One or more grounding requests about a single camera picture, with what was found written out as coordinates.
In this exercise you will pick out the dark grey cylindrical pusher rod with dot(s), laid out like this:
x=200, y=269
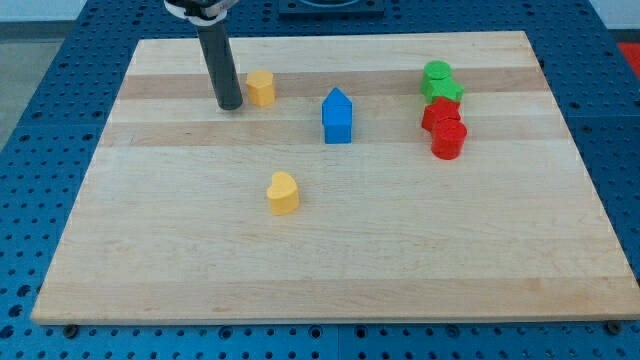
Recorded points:
x=219, y=59

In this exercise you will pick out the blue house-shaped block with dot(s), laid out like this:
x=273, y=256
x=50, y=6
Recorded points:
x=337, y=117

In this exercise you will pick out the yellow heart block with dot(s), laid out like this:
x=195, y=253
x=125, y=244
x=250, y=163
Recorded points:
x=283, y=194

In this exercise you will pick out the green cylinder block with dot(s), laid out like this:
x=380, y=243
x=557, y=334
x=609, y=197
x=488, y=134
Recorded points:
x=434, y=70

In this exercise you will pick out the green star block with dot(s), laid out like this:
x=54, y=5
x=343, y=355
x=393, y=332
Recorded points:
x=447, y=88

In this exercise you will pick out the red star block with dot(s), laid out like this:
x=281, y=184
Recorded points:
x=441, y=109

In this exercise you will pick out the wooden board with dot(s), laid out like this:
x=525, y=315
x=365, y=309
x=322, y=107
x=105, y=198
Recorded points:
x=172, y=225

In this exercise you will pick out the red cylinder block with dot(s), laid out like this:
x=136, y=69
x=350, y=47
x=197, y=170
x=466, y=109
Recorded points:
x=448, y=137

